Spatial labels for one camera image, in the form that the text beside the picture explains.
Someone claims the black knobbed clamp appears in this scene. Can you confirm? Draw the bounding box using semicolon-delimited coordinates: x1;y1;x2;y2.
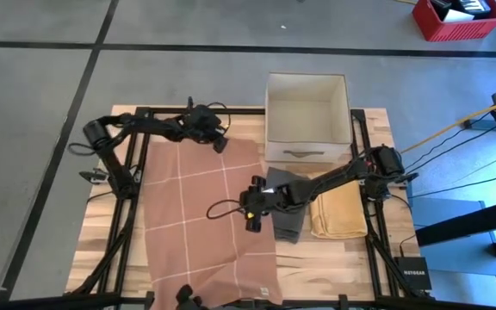
174;283;209;310

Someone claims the black rig beam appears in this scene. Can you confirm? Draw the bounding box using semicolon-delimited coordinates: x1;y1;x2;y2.
414;89;496;259

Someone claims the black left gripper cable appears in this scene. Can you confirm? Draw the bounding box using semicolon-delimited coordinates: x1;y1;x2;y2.
207;101;233;131

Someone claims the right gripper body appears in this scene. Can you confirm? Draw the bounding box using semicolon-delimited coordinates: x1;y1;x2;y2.
239;183;295;215

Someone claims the yellow terry towel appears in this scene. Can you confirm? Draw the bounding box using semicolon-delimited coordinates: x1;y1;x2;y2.
309;180;369;240

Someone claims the red plastic crate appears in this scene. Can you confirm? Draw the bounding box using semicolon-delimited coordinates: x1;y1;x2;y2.
411;0;496;43

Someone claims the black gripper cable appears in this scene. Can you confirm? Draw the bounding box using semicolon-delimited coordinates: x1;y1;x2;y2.
207;101;233;131
206;198;249;221

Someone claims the pink checked towel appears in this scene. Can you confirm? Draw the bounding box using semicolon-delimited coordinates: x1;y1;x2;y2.
142;137;284;310

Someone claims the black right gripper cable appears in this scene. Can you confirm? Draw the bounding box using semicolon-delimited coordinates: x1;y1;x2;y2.
206;198;249;221

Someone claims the black aluminium table frame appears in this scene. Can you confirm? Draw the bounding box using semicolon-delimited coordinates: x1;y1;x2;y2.
0;96;496;310

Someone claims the black Netgear network switch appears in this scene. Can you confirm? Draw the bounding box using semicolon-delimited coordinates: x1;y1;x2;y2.
393;256;433;292

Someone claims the grey waffle towel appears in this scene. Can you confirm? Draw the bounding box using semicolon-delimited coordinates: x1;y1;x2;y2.
264;166;313;245

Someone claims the beige fabric storage box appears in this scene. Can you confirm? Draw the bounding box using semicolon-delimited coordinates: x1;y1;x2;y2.
263;71;353;164

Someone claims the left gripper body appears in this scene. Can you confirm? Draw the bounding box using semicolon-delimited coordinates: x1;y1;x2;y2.
183;103;227;143

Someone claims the grey power adapter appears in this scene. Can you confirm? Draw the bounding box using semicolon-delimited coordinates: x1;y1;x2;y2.
462;119;496;131

